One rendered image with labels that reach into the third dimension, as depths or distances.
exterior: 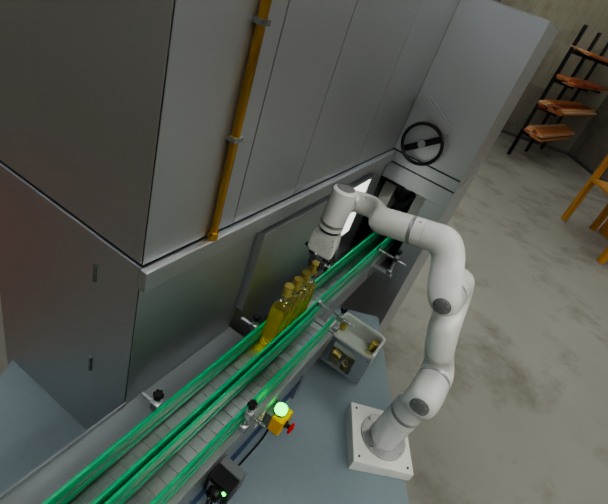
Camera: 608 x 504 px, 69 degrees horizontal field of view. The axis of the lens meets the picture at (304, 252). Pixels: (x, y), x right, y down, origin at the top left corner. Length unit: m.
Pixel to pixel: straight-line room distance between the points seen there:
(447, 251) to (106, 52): 0.98
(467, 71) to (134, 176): 1.65
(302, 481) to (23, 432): 0.94
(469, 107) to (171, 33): 1.65
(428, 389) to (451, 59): 1.45
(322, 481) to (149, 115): 1.37
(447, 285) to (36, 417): 1.39
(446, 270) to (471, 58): 1.17
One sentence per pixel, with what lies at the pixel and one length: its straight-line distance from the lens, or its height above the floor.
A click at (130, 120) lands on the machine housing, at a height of 1.88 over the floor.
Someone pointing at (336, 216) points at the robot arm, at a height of 1.57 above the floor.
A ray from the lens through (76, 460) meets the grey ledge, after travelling 1.36.
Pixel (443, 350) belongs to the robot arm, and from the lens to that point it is 1.50.
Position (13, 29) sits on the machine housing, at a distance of 1.20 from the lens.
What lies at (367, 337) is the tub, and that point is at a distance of 2.01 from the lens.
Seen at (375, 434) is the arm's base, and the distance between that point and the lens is 1.85.
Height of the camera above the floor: 2.24
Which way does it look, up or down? 33 degrees down
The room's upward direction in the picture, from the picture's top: 21 degrees clockwise
